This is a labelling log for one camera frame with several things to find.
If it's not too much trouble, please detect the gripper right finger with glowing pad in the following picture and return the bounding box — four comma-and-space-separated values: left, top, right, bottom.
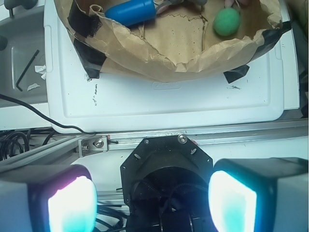
208, 158, 309, 232

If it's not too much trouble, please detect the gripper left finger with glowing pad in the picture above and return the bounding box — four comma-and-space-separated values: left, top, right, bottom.
0, 164, 98, 232

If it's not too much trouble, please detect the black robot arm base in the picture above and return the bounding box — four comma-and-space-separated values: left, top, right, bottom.
120, 139, 215, 232

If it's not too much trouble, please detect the blue plastic bottle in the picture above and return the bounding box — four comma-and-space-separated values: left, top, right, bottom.
104, 0, 156, 27

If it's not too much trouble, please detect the white plastic bin lid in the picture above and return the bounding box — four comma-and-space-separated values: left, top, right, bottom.
44, 0, 299, 132

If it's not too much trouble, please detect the black hex key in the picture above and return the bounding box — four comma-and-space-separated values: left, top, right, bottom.
15, 50, 40, 92

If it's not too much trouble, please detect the brown paper bag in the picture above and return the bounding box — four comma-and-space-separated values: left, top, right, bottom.
55, 0, 291, 82

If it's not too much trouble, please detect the green felt ball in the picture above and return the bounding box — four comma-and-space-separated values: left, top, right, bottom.
213, 8, 240, 37

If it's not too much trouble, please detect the aluminium frame rail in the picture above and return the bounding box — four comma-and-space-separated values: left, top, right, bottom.
0, 118, 309, 168

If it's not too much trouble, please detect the black cable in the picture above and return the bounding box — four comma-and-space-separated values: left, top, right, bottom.
0, 93, 85, 133

